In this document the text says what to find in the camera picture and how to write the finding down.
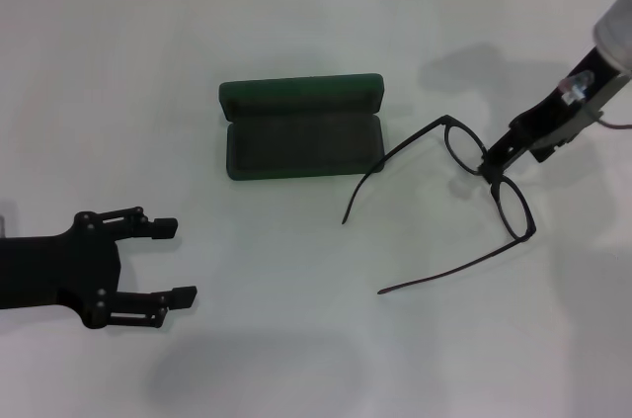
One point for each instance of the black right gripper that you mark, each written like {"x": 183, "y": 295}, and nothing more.
{"x": 553, "y": 111}

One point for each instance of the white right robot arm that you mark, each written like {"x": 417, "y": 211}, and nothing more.
{"x": 617, "y": 27}

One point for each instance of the black glasses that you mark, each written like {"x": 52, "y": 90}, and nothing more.
{"x": 513, "y": 210}

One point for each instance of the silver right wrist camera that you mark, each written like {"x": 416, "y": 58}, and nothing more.
{"x": 590, "y": 109}

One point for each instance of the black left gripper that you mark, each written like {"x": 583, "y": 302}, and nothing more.
{"x": 59, "y": 272}

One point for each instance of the green glasses case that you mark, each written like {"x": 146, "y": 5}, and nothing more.
{"x": 303, "y": 141}

